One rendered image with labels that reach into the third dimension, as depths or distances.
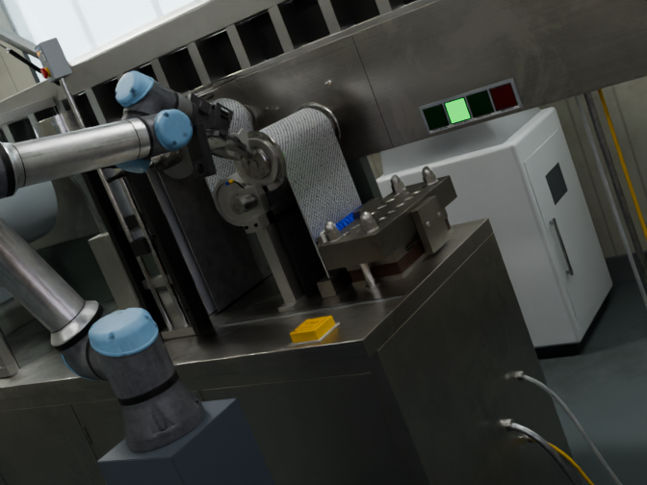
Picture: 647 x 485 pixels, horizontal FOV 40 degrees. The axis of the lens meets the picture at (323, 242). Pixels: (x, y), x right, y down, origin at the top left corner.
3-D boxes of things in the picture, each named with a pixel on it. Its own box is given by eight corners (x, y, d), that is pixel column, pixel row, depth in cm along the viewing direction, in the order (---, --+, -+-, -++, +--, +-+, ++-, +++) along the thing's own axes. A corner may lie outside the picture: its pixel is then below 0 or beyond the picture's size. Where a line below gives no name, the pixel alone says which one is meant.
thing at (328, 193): (319, 257, 208) (290, 184, 204) (366, 220, 226) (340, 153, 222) (321, 257, 208) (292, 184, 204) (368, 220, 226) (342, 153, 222)
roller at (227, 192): (224, 229, 219) (205, 184, 217) (281, 194, 239) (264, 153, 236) (260, 219, 212) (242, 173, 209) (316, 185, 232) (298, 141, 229)
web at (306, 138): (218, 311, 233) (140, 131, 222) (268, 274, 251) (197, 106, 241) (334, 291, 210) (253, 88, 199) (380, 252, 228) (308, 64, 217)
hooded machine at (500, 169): (624, 295, 377) (531, 12, 351) (592, 356, 335) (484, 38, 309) (489, 316, 414) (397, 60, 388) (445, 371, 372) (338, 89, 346)
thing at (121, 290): (114, 327, 263) (31, 148, 251) (144, 307, 274) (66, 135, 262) (144, 321, 255) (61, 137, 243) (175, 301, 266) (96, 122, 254)
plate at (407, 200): (327, 270, 203) (318, 246, 201) (404, 209, 233) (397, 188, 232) (385, 259, 193) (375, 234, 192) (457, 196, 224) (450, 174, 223)
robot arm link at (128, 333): (133, 402, 155) (101, 333, 152) (101, 395, 165) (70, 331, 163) (188, 368, 162) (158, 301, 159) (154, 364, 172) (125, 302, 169)
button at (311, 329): (293, 344, 185) (288, 333, 184) (310, 328, 190) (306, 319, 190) (319, 340, 181) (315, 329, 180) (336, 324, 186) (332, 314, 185)
